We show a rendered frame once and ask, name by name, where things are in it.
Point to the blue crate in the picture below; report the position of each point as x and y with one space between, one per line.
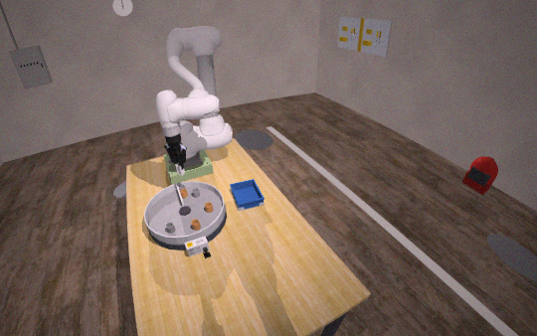
247 194

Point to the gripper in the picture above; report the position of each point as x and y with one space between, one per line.
180 159

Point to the grey round turning table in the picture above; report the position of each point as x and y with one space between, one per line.
164 207

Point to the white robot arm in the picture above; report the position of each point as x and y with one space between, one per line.
201 103

